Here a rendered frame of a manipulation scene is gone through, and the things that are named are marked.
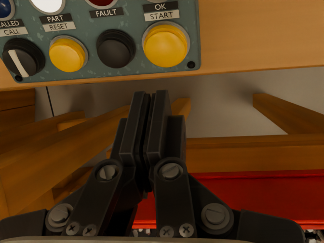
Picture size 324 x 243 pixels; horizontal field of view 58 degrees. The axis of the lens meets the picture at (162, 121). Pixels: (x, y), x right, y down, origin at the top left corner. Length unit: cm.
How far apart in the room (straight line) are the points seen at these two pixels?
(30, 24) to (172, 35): 10
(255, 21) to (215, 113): 92
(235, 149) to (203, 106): 80
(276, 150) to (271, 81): 82
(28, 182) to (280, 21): 39
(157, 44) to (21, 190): 33
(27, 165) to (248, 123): 86
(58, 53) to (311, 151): 27
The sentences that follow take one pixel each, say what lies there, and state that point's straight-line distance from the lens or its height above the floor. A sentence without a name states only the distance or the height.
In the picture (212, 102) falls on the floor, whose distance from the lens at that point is 114.
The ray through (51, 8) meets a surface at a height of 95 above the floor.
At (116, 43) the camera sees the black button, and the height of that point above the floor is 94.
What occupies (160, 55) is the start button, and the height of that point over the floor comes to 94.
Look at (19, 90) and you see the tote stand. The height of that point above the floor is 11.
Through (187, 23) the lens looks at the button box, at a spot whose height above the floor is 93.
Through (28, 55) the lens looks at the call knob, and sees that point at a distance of 23.
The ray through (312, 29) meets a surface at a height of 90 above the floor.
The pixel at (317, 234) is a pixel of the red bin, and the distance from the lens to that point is 30.
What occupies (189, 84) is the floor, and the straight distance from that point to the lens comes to 113.
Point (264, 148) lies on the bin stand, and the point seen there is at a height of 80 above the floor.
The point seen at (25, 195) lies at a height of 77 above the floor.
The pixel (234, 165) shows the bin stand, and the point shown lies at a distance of 35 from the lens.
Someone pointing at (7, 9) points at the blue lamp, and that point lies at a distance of 22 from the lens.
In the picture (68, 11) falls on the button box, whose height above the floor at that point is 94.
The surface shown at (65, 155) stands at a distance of 57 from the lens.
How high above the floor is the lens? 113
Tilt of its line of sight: 77 degrees down
